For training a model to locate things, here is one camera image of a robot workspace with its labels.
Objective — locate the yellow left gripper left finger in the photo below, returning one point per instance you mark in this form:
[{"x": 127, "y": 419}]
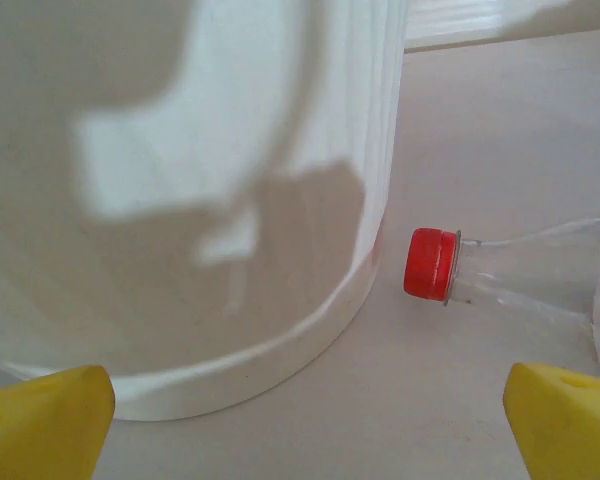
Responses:
[{"x": 40, "y": 430}]

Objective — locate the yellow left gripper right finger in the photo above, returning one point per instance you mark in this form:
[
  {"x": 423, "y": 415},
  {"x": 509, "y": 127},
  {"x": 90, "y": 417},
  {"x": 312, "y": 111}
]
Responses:
[{"x": 565, "y": 430}]

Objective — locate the white plastic bin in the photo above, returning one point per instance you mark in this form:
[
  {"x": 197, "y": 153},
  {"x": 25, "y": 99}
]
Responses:
[{"x": 180, "y": 250}]

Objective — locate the clear cola bottle red cap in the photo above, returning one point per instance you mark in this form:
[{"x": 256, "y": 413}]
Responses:
[{"x": 427, "y": 265}]

